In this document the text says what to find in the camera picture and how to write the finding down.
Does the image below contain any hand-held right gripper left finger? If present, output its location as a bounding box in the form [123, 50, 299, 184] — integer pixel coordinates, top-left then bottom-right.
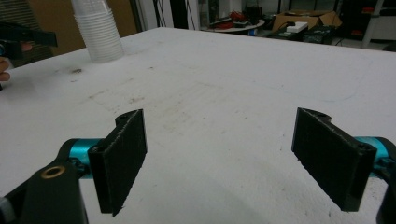
[88, 108, 148, 217]

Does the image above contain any small white box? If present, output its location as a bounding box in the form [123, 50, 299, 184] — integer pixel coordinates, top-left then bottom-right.
[286, 21, 309, 34]

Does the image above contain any open cardboard box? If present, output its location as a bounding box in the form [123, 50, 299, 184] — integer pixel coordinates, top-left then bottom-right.
[272, 9, 343, 33]

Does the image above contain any white foam mat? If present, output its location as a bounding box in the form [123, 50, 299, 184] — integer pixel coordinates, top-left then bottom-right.
[0, 27, 396, 224]

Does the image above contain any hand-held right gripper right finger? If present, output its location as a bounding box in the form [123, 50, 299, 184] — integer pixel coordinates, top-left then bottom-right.
[291, 106, 378, 213]

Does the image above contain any round white table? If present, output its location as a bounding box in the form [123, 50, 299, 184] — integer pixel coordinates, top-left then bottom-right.
[207, 18, 266, 34]

